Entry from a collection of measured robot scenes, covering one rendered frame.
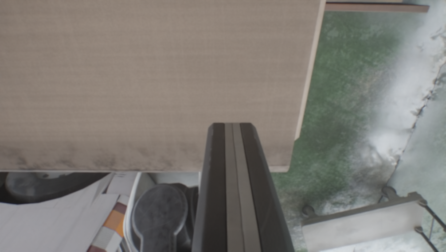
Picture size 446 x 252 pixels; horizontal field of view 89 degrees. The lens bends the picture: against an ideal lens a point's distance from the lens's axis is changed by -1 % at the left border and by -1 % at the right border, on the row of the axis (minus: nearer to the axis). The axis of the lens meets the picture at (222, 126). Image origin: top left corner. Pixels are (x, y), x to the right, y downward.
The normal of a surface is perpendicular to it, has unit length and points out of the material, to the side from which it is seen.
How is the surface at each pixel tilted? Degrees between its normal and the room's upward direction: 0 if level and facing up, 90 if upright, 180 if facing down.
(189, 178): 9
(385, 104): 0
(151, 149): 0
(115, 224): 87
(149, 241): 65
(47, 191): 71
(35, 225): 90
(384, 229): 0
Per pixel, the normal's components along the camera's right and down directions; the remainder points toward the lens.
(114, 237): 0.94, -0.24
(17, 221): 0.00, -0.86
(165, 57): 0.00, 0.51
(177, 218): -0.22, -0.54
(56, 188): 0.15, -0.65
